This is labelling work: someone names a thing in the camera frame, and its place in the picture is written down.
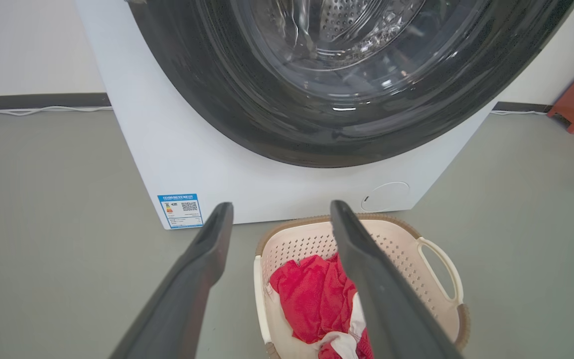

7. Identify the white cable along wall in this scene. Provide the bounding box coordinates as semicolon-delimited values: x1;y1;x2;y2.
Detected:
0;105;113;117

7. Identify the blue energy label sticker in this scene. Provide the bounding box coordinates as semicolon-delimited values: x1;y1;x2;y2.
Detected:
157;193;204;230

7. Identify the dark round washing machine door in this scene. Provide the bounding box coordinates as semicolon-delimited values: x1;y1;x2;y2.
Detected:
126;0;574;169

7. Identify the cream perforated laundry basket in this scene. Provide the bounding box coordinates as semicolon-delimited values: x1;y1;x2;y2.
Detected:
254;213;471;359

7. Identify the white washing machine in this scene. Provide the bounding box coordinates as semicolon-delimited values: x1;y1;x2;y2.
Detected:
74;0;500;230

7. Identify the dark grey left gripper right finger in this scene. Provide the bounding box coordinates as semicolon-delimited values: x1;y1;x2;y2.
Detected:
330;200;463;359

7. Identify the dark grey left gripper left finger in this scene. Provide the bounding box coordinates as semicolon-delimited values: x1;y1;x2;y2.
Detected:
110;202;234;359

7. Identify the red garment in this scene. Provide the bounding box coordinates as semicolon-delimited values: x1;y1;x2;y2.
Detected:
269;252;373;359

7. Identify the white garment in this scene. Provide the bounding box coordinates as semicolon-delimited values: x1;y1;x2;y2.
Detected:
317;292;367;359

